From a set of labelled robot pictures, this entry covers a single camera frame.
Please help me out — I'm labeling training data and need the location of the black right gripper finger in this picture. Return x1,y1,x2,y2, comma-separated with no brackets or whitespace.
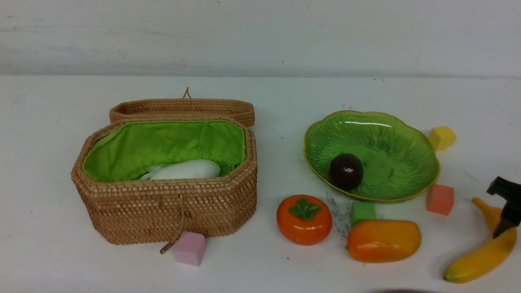
487,176,521,238

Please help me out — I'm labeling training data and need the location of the yellow toy banana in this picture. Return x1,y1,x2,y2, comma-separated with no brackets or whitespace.
443,197,517,284

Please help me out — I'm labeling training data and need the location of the purple toy mangosteen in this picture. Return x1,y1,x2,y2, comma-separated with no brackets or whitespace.
328,153,363,191

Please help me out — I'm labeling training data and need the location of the white toy radish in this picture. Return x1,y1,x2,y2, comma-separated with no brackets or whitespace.
140,159,221,180

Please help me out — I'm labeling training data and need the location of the orange foam cube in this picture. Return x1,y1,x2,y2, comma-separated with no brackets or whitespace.
426,185,455,216

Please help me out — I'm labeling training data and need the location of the yellow foam cube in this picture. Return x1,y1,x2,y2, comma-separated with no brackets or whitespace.
429,126,457,151

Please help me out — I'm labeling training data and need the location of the green glass leaf plate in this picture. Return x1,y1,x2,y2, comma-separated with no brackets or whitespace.
303,111,441,203

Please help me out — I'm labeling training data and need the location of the orange toy mango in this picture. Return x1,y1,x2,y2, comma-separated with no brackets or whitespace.
346,219,422,263

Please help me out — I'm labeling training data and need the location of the green foam cube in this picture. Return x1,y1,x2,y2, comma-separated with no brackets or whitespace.
350,201,377,227

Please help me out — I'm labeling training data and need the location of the orange toy persimmon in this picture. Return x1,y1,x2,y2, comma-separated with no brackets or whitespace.
276,194,333,245

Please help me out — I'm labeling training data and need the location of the pink foam cube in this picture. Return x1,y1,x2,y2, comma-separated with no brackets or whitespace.
174,231,207,267

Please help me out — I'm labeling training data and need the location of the woven rattan basket lid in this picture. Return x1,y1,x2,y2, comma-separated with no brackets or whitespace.
109,87,255,127

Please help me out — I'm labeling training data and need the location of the woven rattan basket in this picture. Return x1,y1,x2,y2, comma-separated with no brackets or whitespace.
71,114,258,254

